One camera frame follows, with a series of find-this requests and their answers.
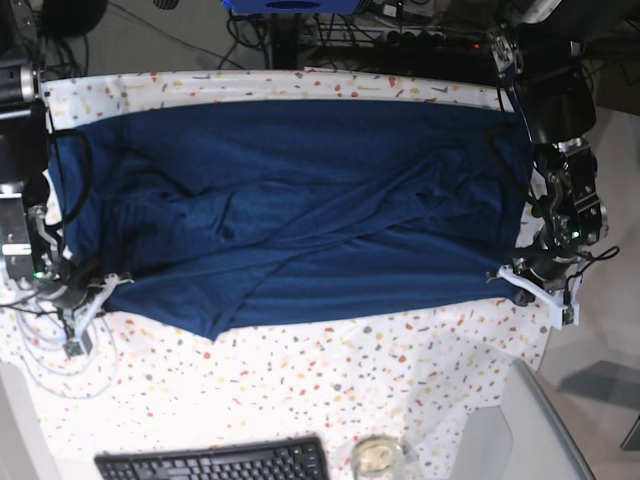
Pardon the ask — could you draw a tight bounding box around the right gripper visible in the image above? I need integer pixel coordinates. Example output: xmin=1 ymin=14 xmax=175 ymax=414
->
xmin=49 ymin=273 xmax=133 ymax=358

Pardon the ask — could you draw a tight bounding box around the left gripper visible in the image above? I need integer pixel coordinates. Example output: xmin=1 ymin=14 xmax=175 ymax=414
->
xmin=486 ymin=245 xmax=583 ymax=330

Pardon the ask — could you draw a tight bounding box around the dark blue t-shirt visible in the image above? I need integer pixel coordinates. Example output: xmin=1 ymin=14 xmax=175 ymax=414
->
xmin=50 ymin=100 xmax=529 ymax=339

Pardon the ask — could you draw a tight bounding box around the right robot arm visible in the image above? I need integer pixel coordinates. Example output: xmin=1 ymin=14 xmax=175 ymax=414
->
xmin=1 ymin=1 xmax=131 ymax=358

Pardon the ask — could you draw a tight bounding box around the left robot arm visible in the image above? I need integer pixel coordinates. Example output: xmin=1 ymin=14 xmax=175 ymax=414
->
xmin=487 ymin=1 xmax=636 ymax=329

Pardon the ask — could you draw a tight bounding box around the grey monitor edge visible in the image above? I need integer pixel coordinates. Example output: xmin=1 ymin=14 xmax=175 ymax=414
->
xmin=500 ymin=360 xmax=595 ymax=480

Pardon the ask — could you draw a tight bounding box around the terrazzo patterned table cloth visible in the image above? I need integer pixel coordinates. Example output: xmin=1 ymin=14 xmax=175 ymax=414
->
xmin=0 ymin=66 xmax=593 ymax=480

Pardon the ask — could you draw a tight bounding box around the clear glass jar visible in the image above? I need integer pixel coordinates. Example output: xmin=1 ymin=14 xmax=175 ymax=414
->
xmin=350 ymin=435 xmax=406 ymax=480

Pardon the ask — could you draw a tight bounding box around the black computer keyboard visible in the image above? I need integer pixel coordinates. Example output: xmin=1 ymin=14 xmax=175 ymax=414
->
xmin=94 ymin=436 xmax=330 ymax=480

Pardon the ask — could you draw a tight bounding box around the blue box with hole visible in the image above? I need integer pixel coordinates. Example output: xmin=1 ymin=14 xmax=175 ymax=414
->
xmin=221 ymin=0 xmax=361 ymax=15

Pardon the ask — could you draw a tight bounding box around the coiled white cable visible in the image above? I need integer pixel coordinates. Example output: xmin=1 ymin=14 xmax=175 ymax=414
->
xmin=13 ymin=294 xmax=120 ymax=401

